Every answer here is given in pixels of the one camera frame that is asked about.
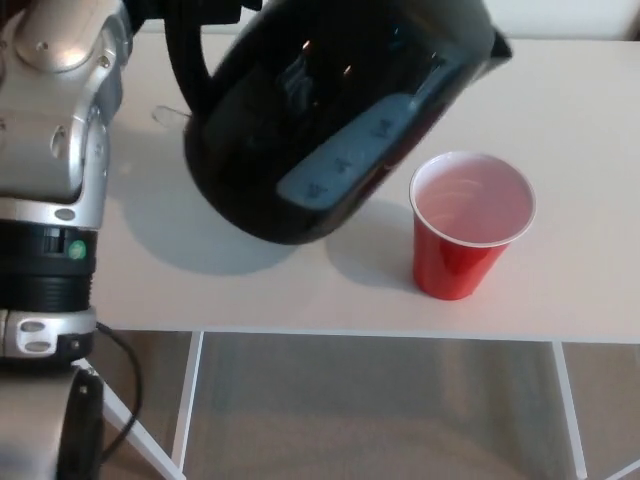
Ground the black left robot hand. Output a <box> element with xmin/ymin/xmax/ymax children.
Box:
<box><xmin>119</xmin><ymin>0</ymin><xmax>264</xmax><ymax>37</ymax></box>

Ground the black electric kettle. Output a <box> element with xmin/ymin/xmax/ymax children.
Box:
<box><xmin>152</xmin><ymin>0</ymin><xmax>515</xmax><ymax>246</ymax></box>

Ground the red plastic cup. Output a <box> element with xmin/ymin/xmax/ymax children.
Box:
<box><xmin>408</xmin><ymin>152</ymin><xmax>537</xmax><ymax>302</ymax></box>

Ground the white metal table leg frame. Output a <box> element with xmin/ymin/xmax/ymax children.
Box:
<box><xmin>552</xmin><ymin>342</ymin><xmax>640</xmax><ymax>480</ymax></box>
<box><xmin>74</xmin><ymin>329</ymin><xmax>205</xmax><ymax>480</ymax></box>

